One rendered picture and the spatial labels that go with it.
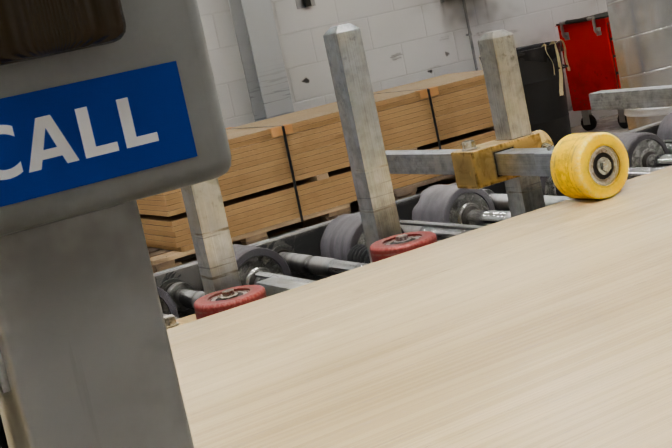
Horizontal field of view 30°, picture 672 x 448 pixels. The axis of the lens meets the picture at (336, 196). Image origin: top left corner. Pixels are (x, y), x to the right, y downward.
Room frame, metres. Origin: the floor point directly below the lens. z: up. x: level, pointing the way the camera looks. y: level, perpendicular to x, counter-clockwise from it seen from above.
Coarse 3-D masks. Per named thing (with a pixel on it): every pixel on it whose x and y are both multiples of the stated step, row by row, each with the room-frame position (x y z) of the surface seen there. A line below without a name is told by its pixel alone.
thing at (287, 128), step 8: (432, 88) 7.27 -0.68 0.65; (424, 96) 7.24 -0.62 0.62; (432, 104) 7.26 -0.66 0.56; (432, 112) 7.25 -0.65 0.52; (232, 128) 7.36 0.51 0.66; (240, 128) 7.24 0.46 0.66; (272, 128) 6.76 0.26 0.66; (280, 128) 6.78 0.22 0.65; (288, 128) 6.80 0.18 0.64; (272, 136) 6.75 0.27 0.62; (440, 144) 7.26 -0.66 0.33; (288, 152) 6.79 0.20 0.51; (296, 192) 6.79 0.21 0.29
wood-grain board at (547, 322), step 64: (640, 192) 1.47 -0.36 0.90; (448, 256) 1.33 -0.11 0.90; (512, 256) 1.27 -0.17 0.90; (576, 256) 1.21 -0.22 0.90; (640, 256) 1.15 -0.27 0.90; (256, 320) 1.22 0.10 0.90; (320, 320) 1.17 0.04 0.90; (384, 320) 1.11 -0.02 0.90; (448, 320) 1.07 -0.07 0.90; (512, 320) 1.02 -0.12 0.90; (576, 320) 0.98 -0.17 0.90; (640, 320) 0.95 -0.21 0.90; (192, 384) 1.03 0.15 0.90; (256, 384) 0.99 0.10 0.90; (320, 384) 0.96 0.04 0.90; (384, 384) 0.92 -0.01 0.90; (448, 384) 0.89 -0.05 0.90; (512, 384) 0.86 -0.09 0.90; (576, 384) 0.83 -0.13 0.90; (640, 384) 0.80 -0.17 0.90
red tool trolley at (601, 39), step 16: (592, 16) 8.97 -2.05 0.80; (608, 16) 8.62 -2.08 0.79; (560, 32) 8.95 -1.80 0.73; (576, 32) 8.83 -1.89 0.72; (592, 32) 8.71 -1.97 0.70; (608, 32) 8.61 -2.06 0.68; (576, 48) 8.85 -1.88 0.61; (592, 48) 8.73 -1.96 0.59; (608, 48) 8.61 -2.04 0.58; (576, 64) 8.87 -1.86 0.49; (592, 64) 8.75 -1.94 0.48; (608, 64) 8.64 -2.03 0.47; (576, 80) 8.90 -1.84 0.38; (592, 80) 8.78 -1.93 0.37; (608, 80) 8.66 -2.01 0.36; (576, 96) 8.92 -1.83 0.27; (592, 128) 8.92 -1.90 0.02; (624, 128) 8.67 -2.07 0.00
